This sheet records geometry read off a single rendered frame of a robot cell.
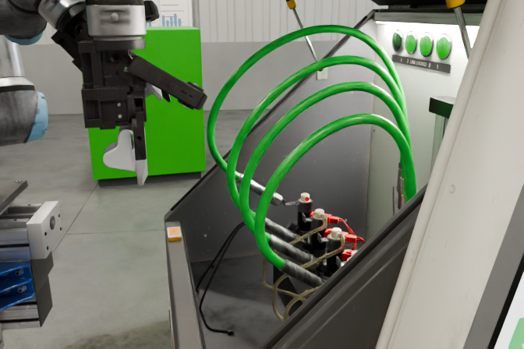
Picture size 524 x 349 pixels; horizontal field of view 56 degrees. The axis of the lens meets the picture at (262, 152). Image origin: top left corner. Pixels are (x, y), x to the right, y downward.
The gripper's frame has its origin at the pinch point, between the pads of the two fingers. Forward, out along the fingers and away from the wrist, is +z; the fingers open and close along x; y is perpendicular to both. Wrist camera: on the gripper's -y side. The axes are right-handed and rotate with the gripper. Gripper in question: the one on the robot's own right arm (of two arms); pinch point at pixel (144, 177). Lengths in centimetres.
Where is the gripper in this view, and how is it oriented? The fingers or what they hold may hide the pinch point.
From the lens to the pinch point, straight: 74.8
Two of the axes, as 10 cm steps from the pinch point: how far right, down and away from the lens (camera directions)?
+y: -9.7, 0.7, -2.2
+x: 2.3, 2.7, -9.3
